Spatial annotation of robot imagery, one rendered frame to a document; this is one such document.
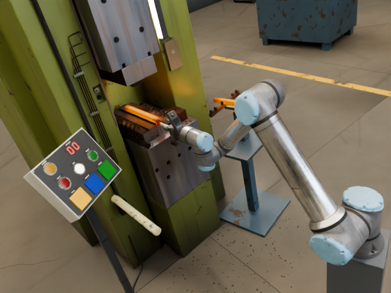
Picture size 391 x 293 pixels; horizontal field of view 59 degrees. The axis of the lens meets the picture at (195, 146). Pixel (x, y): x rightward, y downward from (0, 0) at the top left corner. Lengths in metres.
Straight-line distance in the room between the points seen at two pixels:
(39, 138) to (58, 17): 0.84
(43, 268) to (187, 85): 1.73
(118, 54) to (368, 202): 1.28
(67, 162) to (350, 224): 1.18
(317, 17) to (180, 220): 3.82
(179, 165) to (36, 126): 0.90
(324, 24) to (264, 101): 4.09
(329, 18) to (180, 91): 3.40
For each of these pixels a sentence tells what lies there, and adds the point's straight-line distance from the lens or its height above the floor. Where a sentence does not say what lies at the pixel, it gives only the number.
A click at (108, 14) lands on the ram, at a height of 1.62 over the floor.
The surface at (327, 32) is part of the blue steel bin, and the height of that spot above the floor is 0.28.
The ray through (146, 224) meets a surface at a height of 0.64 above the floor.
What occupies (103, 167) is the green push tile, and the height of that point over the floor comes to 1.03.
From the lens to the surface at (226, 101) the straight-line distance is 2.20.
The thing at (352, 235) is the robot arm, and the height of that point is 0.84.
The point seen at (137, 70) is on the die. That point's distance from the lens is 1.84.
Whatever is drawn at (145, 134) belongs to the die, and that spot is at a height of 0.97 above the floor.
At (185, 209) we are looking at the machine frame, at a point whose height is 0.37.
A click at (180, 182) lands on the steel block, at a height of 0.58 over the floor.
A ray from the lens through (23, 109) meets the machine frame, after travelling 2.26.
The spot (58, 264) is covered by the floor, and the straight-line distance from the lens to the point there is 2.90.
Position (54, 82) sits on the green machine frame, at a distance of 1.81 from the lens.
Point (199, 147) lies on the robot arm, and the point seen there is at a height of 0.98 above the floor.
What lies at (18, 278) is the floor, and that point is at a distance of 3.01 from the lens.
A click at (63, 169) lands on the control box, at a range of 1.60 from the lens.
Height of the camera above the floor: 1.89
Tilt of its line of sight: 32 degrees down
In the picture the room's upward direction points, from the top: 14 degrees counter-clockwise
